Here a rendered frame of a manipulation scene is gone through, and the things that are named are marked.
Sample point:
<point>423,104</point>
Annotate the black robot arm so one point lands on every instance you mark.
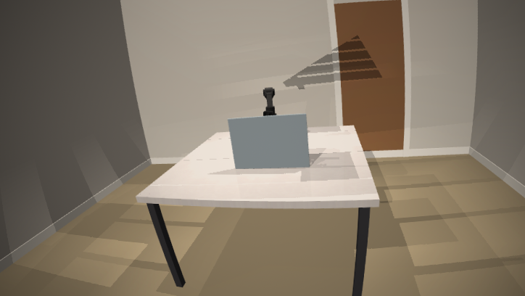
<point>269,93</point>

